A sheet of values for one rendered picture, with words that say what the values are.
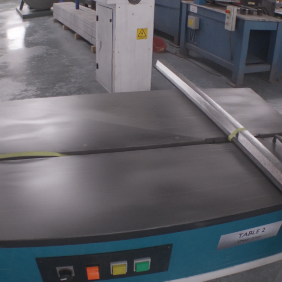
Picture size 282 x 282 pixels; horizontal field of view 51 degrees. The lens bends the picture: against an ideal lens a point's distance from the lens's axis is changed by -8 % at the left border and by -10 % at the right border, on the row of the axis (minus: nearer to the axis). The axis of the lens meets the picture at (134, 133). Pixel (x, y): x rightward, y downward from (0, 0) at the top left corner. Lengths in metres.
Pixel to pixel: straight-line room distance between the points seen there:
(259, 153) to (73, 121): 0.47
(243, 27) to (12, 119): 2.60
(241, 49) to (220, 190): 2.63
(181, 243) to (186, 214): 0.06
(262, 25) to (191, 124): 2.60
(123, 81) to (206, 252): 2.21
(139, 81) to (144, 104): 1.86
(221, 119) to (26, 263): 0.59
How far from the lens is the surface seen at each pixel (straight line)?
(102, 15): 2.82
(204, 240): 0.62
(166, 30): 4.79
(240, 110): 0.98
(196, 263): 0.68
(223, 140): 0.81
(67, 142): 0.76
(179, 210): 0.58
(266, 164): 0.72
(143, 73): 2.78
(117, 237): 0.55
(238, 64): 3.24
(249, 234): 0.68
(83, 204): 0.59
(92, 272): 0.60
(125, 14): 2.57
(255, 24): 3.29
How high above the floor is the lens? 1.13
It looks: 30 degrees down
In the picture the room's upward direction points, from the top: 2 degrees clockwise
